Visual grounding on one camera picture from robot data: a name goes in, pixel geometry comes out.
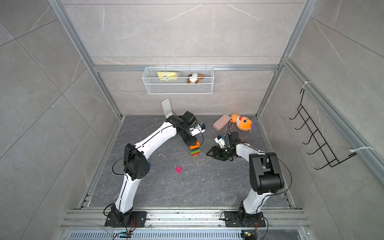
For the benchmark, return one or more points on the pink rectangular case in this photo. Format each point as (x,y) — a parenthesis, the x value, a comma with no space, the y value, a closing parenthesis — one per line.
(221,122)

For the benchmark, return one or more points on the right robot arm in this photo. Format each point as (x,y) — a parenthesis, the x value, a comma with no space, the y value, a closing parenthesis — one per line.
(265,172)

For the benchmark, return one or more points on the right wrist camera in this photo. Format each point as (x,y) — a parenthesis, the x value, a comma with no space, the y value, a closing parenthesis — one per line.
(221,141)

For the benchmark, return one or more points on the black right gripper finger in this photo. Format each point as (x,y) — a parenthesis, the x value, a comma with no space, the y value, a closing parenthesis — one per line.
(214,150)
(214,156)

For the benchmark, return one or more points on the brown white plush toy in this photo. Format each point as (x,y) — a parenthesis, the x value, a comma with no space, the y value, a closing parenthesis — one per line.
(194,78)

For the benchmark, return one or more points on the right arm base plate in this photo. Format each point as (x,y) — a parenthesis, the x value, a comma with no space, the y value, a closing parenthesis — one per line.
(236,219)

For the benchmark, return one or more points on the dark green lego brick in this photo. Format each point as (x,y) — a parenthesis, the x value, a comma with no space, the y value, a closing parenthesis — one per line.
(195,151)

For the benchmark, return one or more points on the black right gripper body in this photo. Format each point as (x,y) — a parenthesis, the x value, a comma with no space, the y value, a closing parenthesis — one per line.
(225,153)

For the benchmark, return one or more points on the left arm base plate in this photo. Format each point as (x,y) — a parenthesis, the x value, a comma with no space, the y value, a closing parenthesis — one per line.
(129,219)

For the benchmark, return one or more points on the magenta lego brick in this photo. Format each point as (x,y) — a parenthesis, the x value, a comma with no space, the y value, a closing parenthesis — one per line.
(178,169)

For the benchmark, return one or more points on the orange plush fish toy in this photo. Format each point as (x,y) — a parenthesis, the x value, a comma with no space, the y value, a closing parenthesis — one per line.
(243,123)

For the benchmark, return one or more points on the yellow packet in basket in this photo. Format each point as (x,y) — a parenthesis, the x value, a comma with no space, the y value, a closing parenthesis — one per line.
(168,76)

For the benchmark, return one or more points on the white open flip box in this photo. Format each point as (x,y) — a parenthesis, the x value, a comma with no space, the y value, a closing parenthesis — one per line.
(167,108)

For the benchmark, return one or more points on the aluminium front rail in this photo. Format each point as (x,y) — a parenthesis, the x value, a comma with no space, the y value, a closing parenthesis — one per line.
(185,219)

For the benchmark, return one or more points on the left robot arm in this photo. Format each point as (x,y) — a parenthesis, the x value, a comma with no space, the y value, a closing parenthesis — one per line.
(136,156)

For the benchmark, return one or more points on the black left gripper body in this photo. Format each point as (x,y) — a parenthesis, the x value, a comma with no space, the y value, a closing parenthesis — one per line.
(188,137)

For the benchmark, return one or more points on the orange lego brick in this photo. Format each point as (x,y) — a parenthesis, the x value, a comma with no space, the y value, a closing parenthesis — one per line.
(195,146)

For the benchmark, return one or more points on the black wire hook rack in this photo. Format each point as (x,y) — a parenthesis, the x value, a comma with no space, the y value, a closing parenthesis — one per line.
(317,137)

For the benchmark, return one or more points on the white wire mesh basket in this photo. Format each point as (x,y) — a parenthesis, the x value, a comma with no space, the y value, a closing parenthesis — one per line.
(156,87)

